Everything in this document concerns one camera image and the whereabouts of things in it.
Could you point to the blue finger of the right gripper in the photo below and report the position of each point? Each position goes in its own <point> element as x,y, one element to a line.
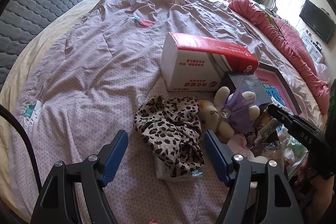
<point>308,135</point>

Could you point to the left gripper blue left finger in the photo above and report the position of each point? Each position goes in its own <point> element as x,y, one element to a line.
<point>111,156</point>

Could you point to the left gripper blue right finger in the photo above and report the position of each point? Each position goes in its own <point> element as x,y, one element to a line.
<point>220,156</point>

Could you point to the purple dressed plush bunny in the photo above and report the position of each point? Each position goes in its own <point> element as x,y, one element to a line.
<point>237,111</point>

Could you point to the green item plastic bag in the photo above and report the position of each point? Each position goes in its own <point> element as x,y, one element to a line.
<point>286,150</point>

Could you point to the orange plush toy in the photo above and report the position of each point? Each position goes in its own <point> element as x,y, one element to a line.
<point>210,120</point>

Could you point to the leopard print cloth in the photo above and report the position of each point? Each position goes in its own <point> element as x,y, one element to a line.
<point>172,130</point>

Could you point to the dark grey small box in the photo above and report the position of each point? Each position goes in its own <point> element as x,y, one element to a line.
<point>248,83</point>

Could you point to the pink red rolled duvet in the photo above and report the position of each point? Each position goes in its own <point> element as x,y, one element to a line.
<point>288,42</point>

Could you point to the white drawer cabinet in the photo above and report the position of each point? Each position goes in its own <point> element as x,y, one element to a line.
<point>313,51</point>

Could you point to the red white tissue box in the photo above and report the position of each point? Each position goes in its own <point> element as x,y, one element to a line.
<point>192,63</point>

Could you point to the dark picture frame tray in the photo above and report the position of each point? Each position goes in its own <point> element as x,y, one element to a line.
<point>280,84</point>

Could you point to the black wall television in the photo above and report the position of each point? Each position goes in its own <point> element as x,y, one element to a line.
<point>318,21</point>

